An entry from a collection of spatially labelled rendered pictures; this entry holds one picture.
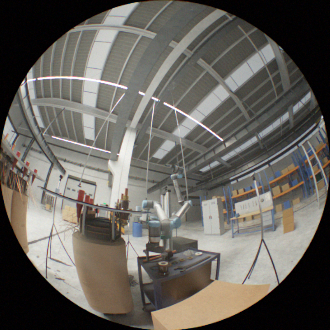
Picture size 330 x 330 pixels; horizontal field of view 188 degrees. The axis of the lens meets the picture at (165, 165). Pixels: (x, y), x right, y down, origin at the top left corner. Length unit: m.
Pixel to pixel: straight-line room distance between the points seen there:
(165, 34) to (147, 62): 1.05
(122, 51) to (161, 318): 9.86
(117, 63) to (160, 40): 6.50
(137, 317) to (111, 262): 0.93
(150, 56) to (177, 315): 3.86
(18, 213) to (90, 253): 1.47
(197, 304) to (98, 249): 0.68
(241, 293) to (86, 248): 0.91
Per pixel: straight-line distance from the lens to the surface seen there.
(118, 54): 9.54
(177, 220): 1.39
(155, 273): 0.86
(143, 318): 1.58
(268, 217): 4.28
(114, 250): 0.86
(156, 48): 3.43
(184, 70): 5.60
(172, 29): 3.56
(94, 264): 0.93
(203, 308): 0.52
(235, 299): 0.55
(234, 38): 10.80
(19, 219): 2.10
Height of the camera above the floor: 1.34
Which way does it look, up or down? 29 degrees up
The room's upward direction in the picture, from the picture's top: 1 degrees counter-clockwise
